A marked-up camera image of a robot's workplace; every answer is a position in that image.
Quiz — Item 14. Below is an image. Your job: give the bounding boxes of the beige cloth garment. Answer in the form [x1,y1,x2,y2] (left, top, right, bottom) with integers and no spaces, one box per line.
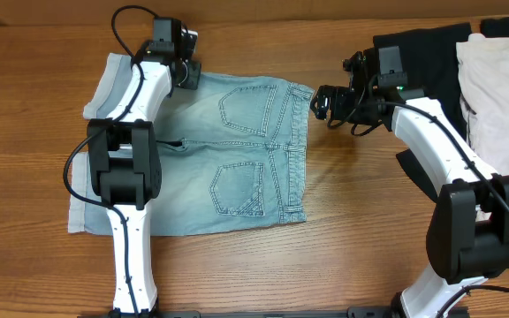
[456,34,509,175]

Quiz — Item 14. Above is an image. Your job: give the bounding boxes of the black t-shirt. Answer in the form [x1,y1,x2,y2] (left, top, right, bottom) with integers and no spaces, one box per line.
[371,16,509,204]

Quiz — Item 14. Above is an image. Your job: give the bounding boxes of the light blue denim shorts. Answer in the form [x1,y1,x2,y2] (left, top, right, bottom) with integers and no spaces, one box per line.
[66,52,315,238]

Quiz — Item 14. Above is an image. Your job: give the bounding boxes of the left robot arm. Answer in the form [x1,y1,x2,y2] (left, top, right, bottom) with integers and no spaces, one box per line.
[87,18,201,317]

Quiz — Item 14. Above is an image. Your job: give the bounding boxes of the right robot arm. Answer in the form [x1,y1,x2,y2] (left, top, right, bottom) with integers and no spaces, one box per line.
[310,46,509,318]

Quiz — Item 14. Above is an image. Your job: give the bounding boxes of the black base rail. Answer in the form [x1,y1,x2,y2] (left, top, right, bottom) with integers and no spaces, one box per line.
[77,305,472,318]

